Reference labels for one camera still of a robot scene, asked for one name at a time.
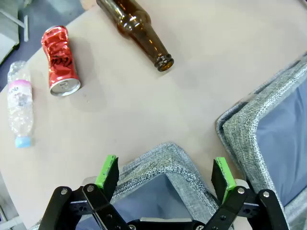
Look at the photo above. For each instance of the small crushed plastic water bottle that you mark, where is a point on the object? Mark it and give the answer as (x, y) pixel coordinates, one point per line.
(20, 107)

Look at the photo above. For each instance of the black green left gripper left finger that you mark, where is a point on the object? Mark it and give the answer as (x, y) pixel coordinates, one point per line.
(105, 177)

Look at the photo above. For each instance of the grey metal bar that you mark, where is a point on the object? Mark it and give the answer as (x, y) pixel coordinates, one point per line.
(26, 27)

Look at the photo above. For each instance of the grey fabric basket with tag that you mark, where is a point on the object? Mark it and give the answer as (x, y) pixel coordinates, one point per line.
(168, 163)

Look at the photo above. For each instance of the crushed red soda can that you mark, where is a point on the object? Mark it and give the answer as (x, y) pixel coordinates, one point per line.
(61, 67)

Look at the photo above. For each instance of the grey metal furniture frame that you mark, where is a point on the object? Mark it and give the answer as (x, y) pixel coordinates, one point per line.
(8, 28)

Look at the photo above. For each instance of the brown glass beer bottle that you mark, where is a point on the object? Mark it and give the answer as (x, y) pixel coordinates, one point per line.
(134, 24)

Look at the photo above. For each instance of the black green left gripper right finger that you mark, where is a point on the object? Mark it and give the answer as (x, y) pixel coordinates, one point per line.
(221, 179)

